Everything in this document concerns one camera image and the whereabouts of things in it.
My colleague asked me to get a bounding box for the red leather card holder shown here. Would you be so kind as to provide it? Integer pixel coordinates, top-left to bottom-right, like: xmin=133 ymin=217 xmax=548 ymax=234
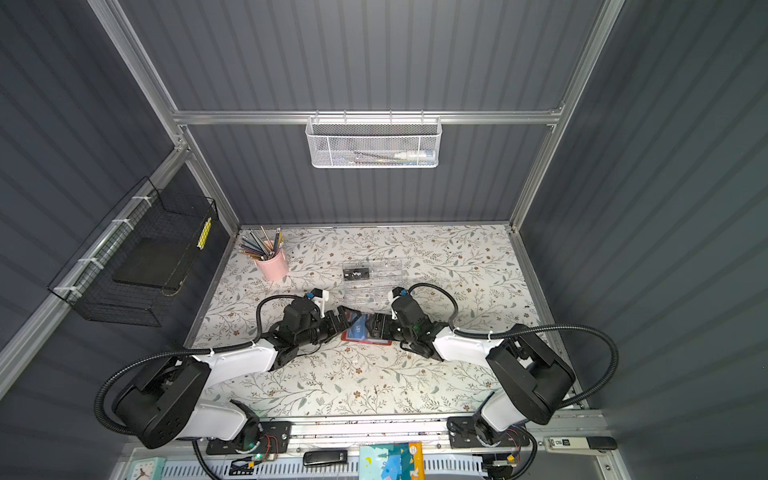
xmin=341 ymin=312 xmax=392 ymax=346

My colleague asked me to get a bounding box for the clear acrylic organizer tray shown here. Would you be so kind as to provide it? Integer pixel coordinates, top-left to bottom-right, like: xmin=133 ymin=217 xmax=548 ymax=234
xmin=341 ymin=259 xmax=405 ymax=309

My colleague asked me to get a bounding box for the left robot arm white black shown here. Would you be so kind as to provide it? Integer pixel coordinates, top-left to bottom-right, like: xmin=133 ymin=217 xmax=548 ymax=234
xmin=94 ymin=289 xmax=361 ymax=449

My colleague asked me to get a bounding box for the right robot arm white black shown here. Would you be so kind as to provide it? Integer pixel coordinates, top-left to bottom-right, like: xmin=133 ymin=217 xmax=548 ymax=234
xmin=365 ymin=290 xmax=575 ymax=446

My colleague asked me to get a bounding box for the floral table mat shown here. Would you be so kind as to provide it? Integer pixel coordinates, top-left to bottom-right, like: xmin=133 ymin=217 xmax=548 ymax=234
xmin=190 ymin=224 xmax=539 ymax=417

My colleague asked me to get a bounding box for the pink pencil cup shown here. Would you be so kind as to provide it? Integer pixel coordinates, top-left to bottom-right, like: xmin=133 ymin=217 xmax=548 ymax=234
xmin=254 ymin=248 xmax=289 ymax=282

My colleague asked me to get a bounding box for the black stapler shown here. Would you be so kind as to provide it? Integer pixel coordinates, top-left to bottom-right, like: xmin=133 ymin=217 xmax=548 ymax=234
xmin=302 ymin=449 xmax=348 ymax=468

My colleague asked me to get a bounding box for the colourful picture book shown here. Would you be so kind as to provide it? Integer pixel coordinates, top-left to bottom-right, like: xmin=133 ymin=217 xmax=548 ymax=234
xmin=358 ymin=442 xmax=425 ymax=480

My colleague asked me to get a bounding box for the white marker in basket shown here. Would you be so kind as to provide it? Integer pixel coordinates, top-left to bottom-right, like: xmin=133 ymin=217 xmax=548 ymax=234
xmin=393 ymin=150 xmax=437 ymax=164

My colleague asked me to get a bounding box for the black notebook in basket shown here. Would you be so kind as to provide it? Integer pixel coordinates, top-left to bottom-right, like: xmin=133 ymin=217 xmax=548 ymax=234
xmin=112 ymin=238 xmax=188 ymax=292

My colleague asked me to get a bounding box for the grey white handheld device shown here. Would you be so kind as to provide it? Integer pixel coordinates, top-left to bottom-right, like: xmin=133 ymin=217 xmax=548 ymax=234
xmin=544 ymin=436 xmax=618 ymax=456

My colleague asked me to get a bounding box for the small mint clock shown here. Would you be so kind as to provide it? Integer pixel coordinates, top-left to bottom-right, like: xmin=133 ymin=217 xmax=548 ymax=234
xmin=125 ymin=457 xmax=166 ymax=480

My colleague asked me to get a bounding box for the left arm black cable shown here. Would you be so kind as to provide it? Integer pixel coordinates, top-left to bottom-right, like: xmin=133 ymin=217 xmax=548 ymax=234
xmin=93 ymin=292 xmax=301 ymax=437

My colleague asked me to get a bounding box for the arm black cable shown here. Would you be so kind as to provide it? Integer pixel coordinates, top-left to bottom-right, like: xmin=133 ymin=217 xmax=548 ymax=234
xmin=407 ymin=281 xmax=620 ymax=410
xmin=93 ymin=292 xmax=301 ymax=437

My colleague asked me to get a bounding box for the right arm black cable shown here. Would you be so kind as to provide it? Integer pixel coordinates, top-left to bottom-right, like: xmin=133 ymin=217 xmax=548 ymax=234
xmin=407 ymin=281 xmax=620 ymax=410

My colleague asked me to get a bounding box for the white wire mesh basket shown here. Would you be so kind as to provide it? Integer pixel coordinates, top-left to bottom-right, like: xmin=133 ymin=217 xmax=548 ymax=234
xmin=305 ymin=117 xmax=443 ymax=169

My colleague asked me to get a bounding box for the black wire wall basket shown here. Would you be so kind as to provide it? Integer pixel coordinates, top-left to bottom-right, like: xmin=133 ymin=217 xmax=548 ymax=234
xmin=49 ymin=181 xmax=218 ymax=327

